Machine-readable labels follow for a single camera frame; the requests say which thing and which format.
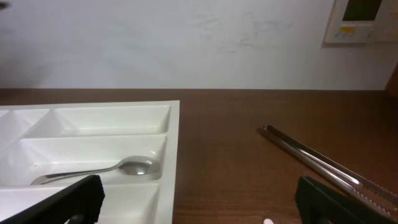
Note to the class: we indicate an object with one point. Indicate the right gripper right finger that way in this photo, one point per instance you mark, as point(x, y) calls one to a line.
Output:
point(318, 203)

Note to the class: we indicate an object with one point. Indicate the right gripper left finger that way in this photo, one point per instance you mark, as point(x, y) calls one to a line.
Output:
point(79, 203)

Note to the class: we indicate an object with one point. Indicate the large steel spoon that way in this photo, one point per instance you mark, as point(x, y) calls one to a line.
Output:
point(133, 165)

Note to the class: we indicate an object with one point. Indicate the white plastic knife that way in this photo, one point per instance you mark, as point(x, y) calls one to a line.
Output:
point(268, 221)

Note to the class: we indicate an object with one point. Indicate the long steel kitchen tongs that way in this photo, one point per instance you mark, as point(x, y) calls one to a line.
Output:
point(372, 195)

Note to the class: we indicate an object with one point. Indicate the white plastic cutlery tray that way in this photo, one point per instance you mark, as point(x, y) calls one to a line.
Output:
point(39, 140)

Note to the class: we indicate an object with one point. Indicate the white wall control panel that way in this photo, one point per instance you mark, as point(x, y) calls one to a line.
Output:
point(362, 22)

